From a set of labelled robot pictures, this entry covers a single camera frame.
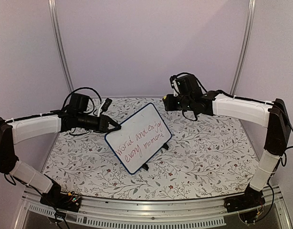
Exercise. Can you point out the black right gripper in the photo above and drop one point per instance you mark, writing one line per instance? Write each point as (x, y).
(168, 106)

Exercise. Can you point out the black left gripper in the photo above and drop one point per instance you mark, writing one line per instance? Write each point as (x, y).
(104, 120)

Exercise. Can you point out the blue framed whiteboard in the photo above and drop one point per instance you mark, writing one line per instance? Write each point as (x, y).
(141, 136)

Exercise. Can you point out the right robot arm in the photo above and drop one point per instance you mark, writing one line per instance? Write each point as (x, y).
(190, 95)

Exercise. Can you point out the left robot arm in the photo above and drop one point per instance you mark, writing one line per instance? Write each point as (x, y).
(72, 115)

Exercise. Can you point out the black whiteboard foot clip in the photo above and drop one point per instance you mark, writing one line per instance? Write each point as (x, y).
(165, 146)
(145, 166)

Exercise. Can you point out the floral tablecloth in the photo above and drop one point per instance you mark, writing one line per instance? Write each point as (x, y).
(207, 158)

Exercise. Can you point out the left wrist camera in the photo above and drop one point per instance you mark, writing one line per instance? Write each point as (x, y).
(104, 106)

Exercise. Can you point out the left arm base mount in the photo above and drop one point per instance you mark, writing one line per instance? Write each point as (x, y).
(66, 201)

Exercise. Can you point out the aluminium front rail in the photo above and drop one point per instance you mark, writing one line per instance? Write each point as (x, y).
(105, 213)

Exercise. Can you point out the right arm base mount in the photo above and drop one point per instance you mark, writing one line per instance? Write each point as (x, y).
(244, 201)

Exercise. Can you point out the right metal frame post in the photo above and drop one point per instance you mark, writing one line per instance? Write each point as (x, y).
(244, 46)

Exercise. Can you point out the metal frame post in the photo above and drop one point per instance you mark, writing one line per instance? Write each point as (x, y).
(244, 46)
(59, 43)

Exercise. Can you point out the left metal frame post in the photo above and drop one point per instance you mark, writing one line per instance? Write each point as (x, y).
(59, 43)

